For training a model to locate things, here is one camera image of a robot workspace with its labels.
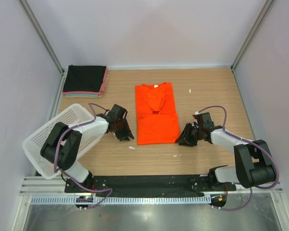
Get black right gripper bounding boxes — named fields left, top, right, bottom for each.
left=176, top=123, right=203, bottom=147

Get orange t-shirt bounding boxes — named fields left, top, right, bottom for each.
left=135, top=82, right=180, bottom=145

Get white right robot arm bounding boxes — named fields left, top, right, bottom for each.
left=175, top=113, right=279, bottom=191

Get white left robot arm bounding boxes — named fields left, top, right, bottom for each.
left=40, top=104, right=134, bottom=193

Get pink folded t-shirt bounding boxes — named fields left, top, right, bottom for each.
left=62, top=67, right=109, bottom=95

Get white plastic basket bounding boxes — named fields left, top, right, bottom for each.
left=22, top=103, right=108, bottom=180

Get light blue folded t-shirt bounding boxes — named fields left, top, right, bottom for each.
left=64, top=94, right=101, bottom=98

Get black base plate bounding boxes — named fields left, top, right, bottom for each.
left=64, top=174, right=237, bottom=198

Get aluminium frame rail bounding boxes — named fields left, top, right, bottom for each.
left=19, top=172, right=284, bottom=195

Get white slotted cable duct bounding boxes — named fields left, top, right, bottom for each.
left=30, top=195, right=211, bottom=205

